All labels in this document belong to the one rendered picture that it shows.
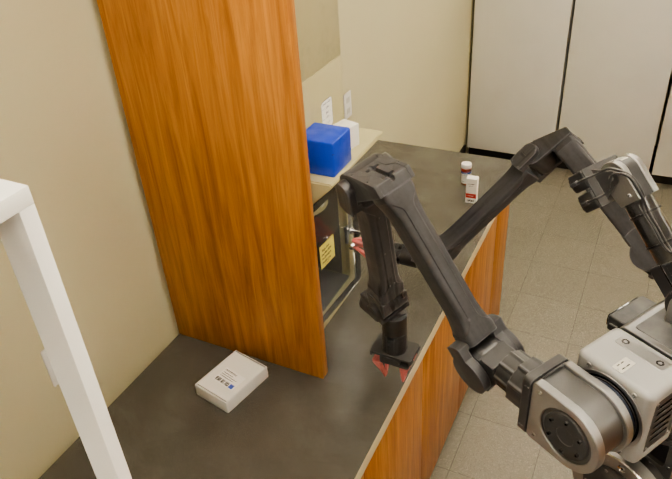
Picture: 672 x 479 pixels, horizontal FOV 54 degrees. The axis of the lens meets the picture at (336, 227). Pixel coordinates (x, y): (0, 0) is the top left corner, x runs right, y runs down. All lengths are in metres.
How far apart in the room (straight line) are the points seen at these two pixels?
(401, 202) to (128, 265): 0.98
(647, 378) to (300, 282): 0.88
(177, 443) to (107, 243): 0.54
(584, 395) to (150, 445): 1.11
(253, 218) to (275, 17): 0.51
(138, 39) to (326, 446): 1.05
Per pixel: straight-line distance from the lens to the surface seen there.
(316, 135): 1.60
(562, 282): 3.81
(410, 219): 1.10
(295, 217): 1.55
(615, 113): 4.68
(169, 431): 1.83
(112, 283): 1.85
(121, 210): 1.81
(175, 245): 1.85
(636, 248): 1.50
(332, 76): 1.76
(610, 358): 1.12
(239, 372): 1.87
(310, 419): 1.77
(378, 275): 1.35
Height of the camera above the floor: 2.27
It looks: 33 degrees down
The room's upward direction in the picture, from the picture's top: 4 degrees counter-clockwise
